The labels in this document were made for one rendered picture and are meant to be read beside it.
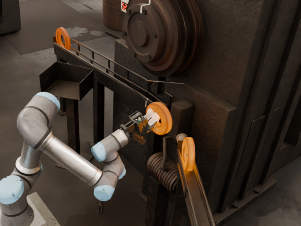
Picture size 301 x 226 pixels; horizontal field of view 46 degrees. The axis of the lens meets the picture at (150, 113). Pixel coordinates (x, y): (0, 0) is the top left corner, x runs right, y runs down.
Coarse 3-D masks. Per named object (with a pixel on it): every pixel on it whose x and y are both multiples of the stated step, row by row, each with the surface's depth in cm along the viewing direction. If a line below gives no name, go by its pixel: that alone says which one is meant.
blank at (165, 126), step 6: (156, 102) 163; (150, 108) 165; (156, 108) 161; (162, 108) 159; (162, 114) 159; (168, 114) 159; (162, 120) 161; (168, 120) 159; (156, 126) 166; (162, 126) 162; (168, 126) 160; (156, 132) 167; (162, 132) 163
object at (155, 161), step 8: (160, 152) 191; (152, 160) 187; (160, 160) 185; (168, 160) 185; (152, 168) 185; (176, 168) 181; (152, 176) 193; (160, 176) 181; (168, 176) 178; (176, 176) 177; (152, 184) 193; (160, 184) 189; (168, 184) 177; (152, 192) 195; (160, 192) 193; (168, 192) 199; (152, 200) 198; (160, 200) 197; (152, 208) 201; (160, 208) 202; (152, 216) 204; (160, 216) 206; (152, 224) 207; (160, 224) 211
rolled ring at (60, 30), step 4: (60, 28) 266; (56, 32) 273; (60, 32) 267; (64, 32) 264; (56, 36) 275; (60, 36) 276; (64, 36) 264; (68, 36) 264; (56, 40) 277; (60, 40) 277; (64, 40) 266; (68, 40) 265; (60, 44) 276; (68, 44) 266; (68, 48) 269
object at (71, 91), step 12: (48, 72) 221; (60, 72) 231; (72, 72) 228; (84, 72) 225; (48, 84) 224; (60, 84) 229; (72, 84) 229; (84, 84) 213; (60, 96) 216; (72, 96) 216; (72, 108) 227; (72, 120) 232; (72, 132) 238; (72, 144) 244; (84, 156) 260
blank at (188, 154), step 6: (186, 138) 162; (192, 138) 162; (186, 144) 160; (192, 144) 158; (186, 150) 160; (192, 150) 157; (186, 156) 159; (192, 156) 156; (186, 162) 159; (192, 162) 157; (186, 168) 159; (192, 168) 159
